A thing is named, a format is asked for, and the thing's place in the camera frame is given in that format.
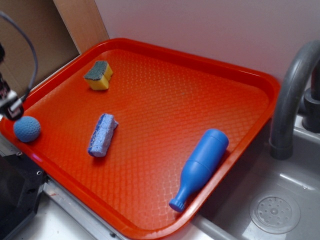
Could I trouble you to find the black gripper with connector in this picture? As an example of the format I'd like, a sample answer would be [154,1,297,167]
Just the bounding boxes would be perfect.
[0,74,24,121]

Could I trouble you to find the blue textured ball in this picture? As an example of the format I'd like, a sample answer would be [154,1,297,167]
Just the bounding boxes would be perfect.
[13,116,41,143]

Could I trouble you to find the brown cardboard panel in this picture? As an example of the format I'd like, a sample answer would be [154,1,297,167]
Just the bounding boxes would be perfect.
[0,0,109,96]

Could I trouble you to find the yellow green sponge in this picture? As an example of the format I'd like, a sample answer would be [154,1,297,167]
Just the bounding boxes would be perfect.
[83,60,113,91]

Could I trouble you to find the blue knitted cloth roll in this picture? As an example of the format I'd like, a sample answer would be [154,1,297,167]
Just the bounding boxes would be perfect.
[87,113,118,158]

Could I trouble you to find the red plastic tray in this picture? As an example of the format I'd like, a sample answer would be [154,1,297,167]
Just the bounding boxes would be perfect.
[0,38,280,240]

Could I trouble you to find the blue plastic bottle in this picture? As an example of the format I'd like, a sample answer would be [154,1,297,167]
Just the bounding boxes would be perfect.
[169,129,229,213]

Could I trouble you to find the dark grey faucet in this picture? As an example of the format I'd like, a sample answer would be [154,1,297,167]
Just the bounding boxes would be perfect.
[269,40,320,160]

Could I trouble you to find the grey sink basin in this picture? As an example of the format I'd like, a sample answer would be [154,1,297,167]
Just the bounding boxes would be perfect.
[194,122,320,240]

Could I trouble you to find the sink drain strainer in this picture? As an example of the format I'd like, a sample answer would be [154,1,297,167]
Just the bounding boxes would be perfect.
[249,193,301,235]

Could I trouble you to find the grey cable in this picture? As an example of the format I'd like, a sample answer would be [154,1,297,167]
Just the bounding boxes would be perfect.
[0,10,39,101]

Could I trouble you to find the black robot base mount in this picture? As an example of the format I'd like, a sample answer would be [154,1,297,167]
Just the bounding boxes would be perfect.
[0,152,46,240]

